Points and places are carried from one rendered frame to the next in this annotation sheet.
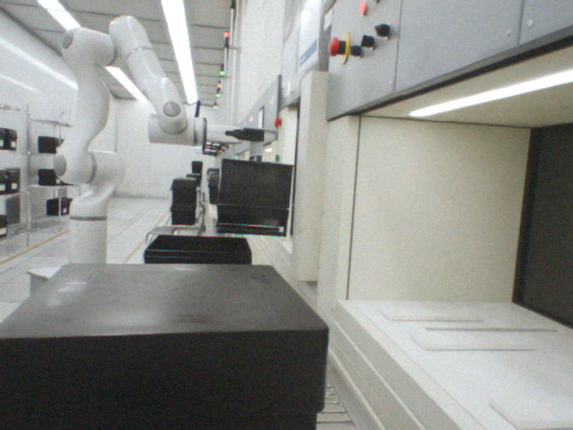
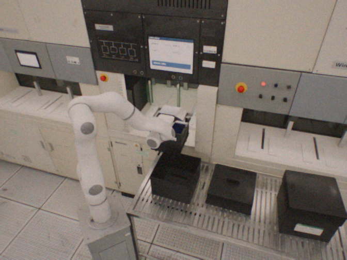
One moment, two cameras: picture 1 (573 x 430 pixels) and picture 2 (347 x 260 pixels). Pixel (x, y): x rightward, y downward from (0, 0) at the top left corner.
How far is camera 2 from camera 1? 1.84 m
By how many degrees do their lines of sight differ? 64
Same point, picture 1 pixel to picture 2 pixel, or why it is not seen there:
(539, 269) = (250, 112)
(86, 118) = (95, 157)
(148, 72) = (144, 119)
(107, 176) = not seen: hidden behind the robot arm
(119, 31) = (120, 107)
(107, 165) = not seen: hidden behind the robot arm
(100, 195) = not seen: hidden behind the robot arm
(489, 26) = (335, 117)
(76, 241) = (105, 210)
